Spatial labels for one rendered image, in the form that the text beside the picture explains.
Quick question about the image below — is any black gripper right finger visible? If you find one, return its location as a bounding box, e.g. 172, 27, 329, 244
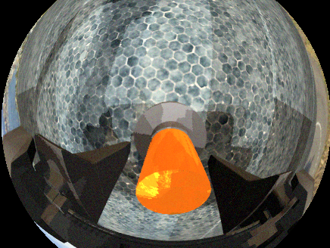
208, 154, 294, 234

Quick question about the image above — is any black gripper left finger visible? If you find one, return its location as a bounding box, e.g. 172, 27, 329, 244
34, 134, 131, 224

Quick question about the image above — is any orange knob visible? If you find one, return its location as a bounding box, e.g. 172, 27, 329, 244
135, 128, 211, 215

